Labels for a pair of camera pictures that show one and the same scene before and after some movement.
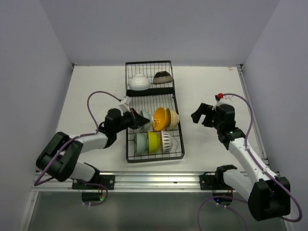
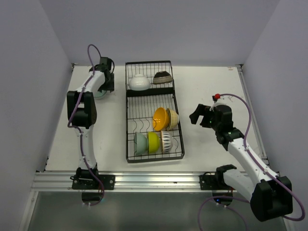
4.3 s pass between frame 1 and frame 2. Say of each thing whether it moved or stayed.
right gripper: stayed
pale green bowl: stayed
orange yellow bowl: stayed
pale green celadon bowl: moved
